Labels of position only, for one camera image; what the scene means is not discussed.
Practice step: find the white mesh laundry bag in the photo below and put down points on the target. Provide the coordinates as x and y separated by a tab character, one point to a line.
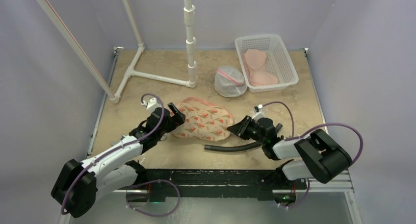
229	82

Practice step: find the white plastic basket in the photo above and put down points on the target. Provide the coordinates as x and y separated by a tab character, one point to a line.
278	61

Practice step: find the white pvc pipe rack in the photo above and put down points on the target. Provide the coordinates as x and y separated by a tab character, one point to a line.
189	13

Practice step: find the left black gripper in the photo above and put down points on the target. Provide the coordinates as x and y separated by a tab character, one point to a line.
175	120

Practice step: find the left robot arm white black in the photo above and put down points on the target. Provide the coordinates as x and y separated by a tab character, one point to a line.
80	184

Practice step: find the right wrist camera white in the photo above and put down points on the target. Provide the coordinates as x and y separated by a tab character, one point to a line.
258	112

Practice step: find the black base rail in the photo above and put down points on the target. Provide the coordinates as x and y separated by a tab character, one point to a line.
263	185

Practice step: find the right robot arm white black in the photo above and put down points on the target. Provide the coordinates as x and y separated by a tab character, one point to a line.
314	155

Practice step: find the floral mesh laundry bag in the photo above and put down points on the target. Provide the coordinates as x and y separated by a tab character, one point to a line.
203	120

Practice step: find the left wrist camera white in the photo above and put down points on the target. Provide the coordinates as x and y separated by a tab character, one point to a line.
151	105

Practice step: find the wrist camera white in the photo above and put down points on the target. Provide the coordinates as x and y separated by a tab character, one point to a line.
151	105
258	112

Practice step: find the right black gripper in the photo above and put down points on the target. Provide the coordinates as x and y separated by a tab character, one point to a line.
246	129

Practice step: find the pink bra in basket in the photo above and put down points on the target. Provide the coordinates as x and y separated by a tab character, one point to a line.
255	62

